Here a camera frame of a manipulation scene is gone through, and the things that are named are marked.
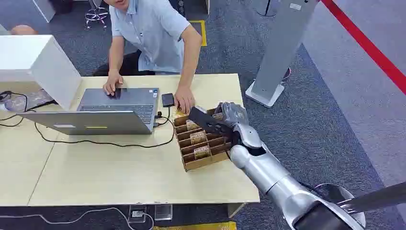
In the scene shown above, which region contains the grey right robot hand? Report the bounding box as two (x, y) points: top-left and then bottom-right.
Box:
(214, 101), (264, 150)

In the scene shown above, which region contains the black card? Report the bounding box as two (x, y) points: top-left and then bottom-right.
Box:
(188, 106), (234, 137)

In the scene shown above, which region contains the person's left hand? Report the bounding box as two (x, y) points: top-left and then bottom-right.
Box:
(173, 85), (196, 115)

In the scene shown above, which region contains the person's hand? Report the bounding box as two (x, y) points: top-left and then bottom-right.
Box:
(102, 70), (124, 96)
(173, 85), (196, 115)

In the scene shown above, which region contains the wooden card box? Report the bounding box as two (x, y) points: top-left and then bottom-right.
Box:
(173, 108), (233, 173)

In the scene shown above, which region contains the black phone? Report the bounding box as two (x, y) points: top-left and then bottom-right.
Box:
(161, 92), (176, 108)

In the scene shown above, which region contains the grey pillar with white base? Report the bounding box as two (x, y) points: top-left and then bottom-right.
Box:
(245, 0), (319, 109)

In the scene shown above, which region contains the yellow floor tape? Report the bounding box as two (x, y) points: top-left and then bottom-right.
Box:
(189, 20), (208, 47)

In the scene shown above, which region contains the pale desk leg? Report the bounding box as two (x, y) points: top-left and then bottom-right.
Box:
(227, 203), (247, 219)

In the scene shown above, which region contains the black round stand base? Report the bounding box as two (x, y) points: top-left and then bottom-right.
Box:
(256, 0), (282, 17)

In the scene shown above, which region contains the person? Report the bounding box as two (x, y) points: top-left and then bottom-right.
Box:
(92, 0), (203, 115)

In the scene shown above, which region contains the yellow sheet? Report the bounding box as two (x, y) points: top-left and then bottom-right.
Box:
(153, 221), (237, 230)

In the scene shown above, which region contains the grey laptop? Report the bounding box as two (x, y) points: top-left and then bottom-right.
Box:
(16, 87), (160, 136)

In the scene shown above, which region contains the clear plastic box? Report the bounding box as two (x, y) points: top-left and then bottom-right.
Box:
(154, 204), (173, 221)

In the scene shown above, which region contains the person's right hand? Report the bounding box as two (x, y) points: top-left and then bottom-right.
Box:
(102, 70), (124, 96)

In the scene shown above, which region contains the black power adapter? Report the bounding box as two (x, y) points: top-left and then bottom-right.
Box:
(129, 205), (147, 224)

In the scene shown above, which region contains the red floor tape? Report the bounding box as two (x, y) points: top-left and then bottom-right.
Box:
(320, 0), (406, 96)

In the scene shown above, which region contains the dark grey robot bar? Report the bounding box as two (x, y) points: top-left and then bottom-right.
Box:
(336, 181), (406, 215)

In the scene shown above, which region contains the chrome chair base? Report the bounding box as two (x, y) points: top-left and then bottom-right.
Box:
(84, 0), (110, 30)

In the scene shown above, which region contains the white cabinet box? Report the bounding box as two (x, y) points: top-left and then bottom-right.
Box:
(0, 34), (82, 111)

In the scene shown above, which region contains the clear plastic bag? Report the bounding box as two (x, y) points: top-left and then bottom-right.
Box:
(5, 89), (54, 112)

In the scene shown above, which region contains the white furniture panel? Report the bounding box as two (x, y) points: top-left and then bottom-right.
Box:
(32, 0), (56, 23)

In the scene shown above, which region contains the round tan object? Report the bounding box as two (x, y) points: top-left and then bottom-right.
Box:
(11, 24), (39, 36)

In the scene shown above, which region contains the black laptop cable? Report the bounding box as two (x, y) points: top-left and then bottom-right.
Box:
(34, 106), (176, 149)

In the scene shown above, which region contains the white cable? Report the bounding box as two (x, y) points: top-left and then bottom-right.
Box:
(0, 207), (155, 230)

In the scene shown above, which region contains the black coiled cable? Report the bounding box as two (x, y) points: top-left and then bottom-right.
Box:
(0, 90), (58, 128)

